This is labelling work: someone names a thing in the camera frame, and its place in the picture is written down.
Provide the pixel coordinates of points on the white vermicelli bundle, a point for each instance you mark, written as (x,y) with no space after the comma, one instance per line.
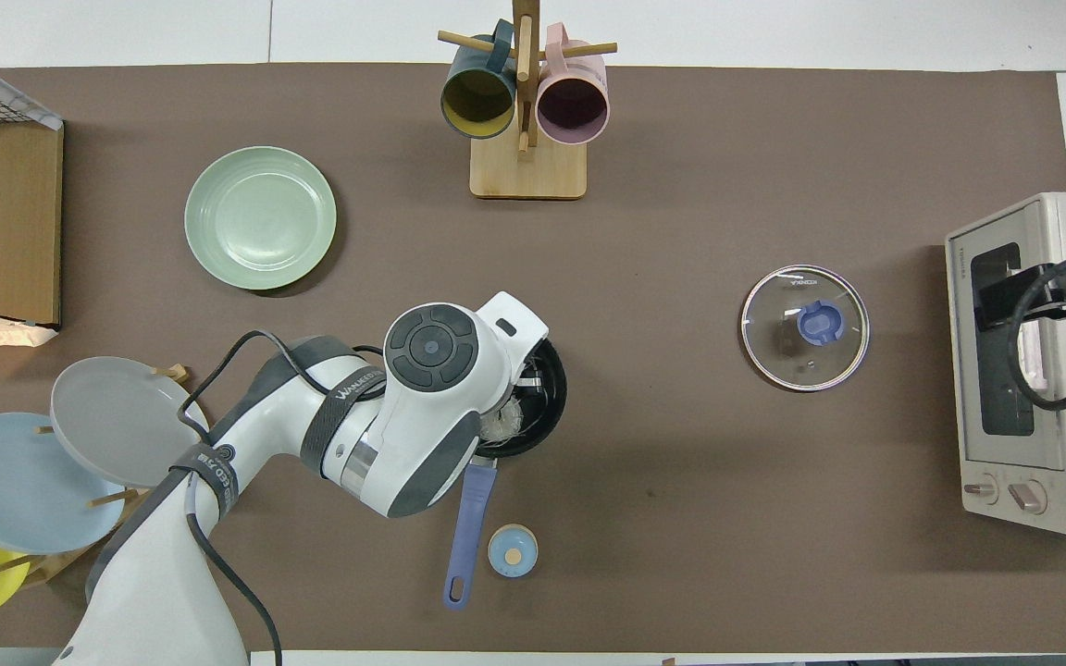
(503,424)

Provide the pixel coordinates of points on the glass lid with blue knob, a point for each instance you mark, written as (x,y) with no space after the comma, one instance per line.
(806,328)

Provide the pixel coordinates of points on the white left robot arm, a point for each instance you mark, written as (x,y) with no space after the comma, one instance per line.
(431,407)

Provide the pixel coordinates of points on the green plate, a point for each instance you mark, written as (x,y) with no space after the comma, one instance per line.
(260,218)

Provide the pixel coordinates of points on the grey plate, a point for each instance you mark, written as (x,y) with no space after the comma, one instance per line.
(107,416)

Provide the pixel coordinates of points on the wooden plate rack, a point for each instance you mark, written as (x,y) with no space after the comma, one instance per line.
(52,560)

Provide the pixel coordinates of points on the light blue plate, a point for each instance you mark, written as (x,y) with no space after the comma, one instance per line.
(15,490)

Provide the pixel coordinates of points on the wooden mug tree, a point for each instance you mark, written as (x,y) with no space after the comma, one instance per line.
(528,171)

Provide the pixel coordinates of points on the pink mug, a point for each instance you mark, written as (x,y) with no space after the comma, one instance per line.
(573,102)

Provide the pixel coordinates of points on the dark teal mug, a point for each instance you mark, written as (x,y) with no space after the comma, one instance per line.
(477,100)

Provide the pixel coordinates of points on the brown table mat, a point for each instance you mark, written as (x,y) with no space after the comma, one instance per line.
(774,139)

